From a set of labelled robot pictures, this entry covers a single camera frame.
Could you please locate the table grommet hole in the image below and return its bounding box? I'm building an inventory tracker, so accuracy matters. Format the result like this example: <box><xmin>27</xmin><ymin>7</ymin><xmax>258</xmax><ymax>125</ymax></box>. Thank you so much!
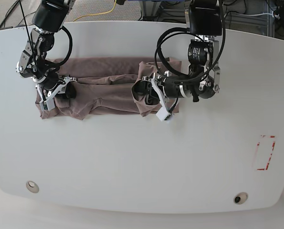
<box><xmin>26</xmin><ymin>181</ymin><xmax>40</xmax><ymax>194</ymax></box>
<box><xmin>233</xmin><ymin>192</ymin><xmax>248</xmax><ymax>205</ymax></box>

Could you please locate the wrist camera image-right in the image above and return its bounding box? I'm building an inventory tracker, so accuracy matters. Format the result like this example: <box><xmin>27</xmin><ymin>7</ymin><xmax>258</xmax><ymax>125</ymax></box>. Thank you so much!
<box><xmin>156</xmin><ymin>107</ymin><xmax>173</xmax><ymax>122</ymax></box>

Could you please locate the white-black gripper image-left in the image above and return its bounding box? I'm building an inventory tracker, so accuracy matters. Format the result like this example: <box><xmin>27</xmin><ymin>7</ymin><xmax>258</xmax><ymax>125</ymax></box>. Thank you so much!
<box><xmin>36</xmin><ymin>75</ymin><xmax>78</xmax><ymax>101</ymax></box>

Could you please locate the yellow cable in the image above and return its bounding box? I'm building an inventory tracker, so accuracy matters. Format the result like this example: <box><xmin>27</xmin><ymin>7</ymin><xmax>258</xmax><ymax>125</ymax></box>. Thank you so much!
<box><xmin>74</xmin><ymin>0</ymin><xmax>116</xmax><ymax>22</ymax></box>

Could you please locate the left table grommet hole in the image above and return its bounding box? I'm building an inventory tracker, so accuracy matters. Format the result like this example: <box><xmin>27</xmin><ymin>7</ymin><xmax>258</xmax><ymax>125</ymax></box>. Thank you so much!
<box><xmin>26</xmin><ymin>181</ymin><xmax>40</xmax><ymax>194</ymax></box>

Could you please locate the red tape rectangle marking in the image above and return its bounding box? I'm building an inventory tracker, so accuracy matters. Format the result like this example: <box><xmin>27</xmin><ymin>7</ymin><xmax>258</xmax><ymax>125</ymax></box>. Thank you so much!
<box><xmin>253</xmin><ymin>135</ymin><xmax>276</xmax><ymax>171</ymax></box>

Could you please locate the white cable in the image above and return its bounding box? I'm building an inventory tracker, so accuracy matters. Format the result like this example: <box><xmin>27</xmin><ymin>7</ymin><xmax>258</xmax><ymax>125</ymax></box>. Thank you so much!
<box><xmin>224</xmin><ymin>9</ymin><xmax>276</xmax><ymax>20</ymax></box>

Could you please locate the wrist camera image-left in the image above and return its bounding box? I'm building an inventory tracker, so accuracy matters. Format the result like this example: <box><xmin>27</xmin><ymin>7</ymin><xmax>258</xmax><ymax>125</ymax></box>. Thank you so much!
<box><xmin>40</xmin><ymin>99</ymin><xmax>55</xmax><ymax>111</ymax></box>

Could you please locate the right table grommet hole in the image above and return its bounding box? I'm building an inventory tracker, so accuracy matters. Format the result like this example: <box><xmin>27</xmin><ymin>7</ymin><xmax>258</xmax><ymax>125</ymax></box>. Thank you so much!
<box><xmin>233</xmin><ymin>192</ymin><xmax>248</xmax><ymax>205</ymax></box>

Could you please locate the white-black gripper image-right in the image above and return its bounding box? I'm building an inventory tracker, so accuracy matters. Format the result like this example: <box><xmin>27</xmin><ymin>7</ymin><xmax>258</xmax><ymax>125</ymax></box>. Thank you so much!
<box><xmin>133</xmin><ymin>71</ymin><xmax>189</xmax><ymax>112</ymax></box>

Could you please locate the mauve t-shirt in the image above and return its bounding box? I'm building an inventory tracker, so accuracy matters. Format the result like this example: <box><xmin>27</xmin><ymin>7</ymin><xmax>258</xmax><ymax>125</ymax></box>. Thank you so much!
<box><xmin>40</xmin><ymin>57</ymin><xmax>161</xmax><ymax>120</ymax></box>

